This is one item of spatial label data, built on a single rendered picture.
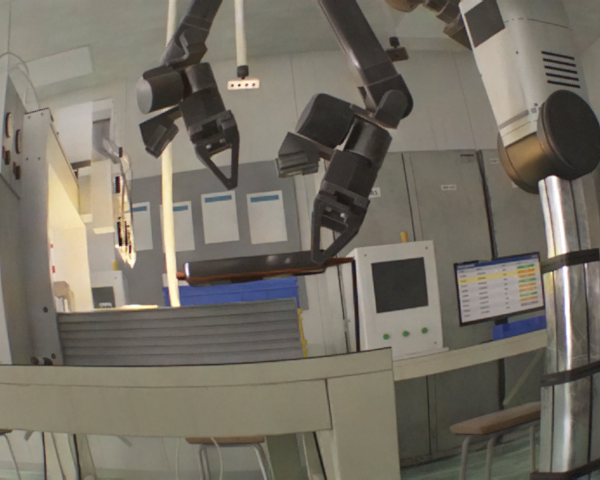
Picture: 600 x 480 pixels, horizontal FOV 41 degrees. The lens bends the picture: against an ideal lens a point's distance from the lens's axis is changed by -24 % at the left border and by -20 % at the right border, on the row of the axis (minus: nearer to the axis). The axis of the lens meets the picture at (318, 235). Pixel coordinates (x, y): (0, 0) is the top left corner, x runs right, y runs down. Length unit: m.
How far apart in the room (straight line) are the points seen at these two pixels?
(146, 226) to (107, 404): 4.88
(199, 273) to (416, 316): 3.09
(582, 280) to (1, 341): 0.99
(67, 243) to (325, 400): 1.30
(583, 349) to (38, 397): 0.94
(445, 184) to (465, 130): 0.72
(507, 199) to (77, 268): 3.97
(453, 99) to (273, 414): 5.41
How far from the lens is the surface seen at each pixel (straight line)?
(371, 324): 4.30
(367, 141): 1.34
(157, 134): 1.38
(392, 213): 5.60
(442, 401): 5.59
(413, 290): 4.35
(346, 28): 1.35
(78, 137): 2.14
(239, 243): 5.90
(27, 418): 1.08
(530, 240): 5.84
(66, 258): 2.25
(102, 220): 2.09
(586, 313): 1.53
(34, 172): 1.53
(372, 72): 1.34
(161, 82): 1.35
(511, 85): 1.55
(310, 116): 1.33
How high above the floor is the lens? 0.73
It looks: 8 degrees up
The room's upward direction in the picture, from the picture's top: 7 degrees counter-clockwise
